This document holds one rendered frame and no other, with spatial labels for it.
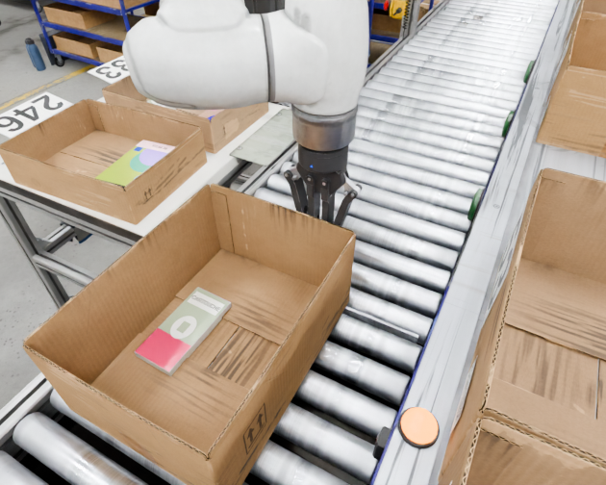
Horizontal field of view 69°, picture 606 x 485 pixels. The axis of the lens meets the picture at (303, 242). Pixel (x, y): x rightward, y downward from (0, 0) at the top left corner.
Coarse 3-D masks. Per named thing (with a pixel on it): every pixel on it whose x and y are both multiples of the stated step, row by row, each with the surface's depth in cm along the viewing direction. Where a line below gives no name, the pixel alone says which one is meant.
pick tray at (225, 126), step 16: (128, 80) 131; (112, 96) 123; (128, 96) 133; (144, 96) 139; (144, 112) 121; (160, 112) 118; (176, 112) 115; (192, 112) 133; (224, 112) 115; (240, 112) 122; (256, 112) 129; (208, 128) 113; (224, 128) 118; (240, 128) 125; (208, 144) 117; (224, 144) 120
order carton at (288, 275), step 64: (128, 256) 67; (192, 256) 82; (256, 256) 86; (320, 256) 77; (64, 320) 60; (128, 320) 72; (256, 320) 77; (320, 320) 67; (64, 384) 56; (128, 384) 68; (192, 384) 68; (256, 384) 51; (192, 448) 45; (256, 448) 59
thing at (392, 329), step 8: (344, 312) 82; (352, 312) 80; (360, 312) 80; (368, 320) 80; (376, 320) 79; (384, 328) 79; (392, 328) 78; (400, 328) 77; (400, 336) 78; (408, 336) 77; (416, 336) 76
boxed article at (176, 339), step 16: (192, 304) 78; (208, 304) 78; (224, 304) 78; (176, 320) 75; (192, 320) 75; (208, 320) 75; (160, 336) 73; (176, 336) 73; (192, 336) 73; (144, 352) 71; (160, 352) 71; (176, 352) 71; (160, 368) 69; (176, 368) 70
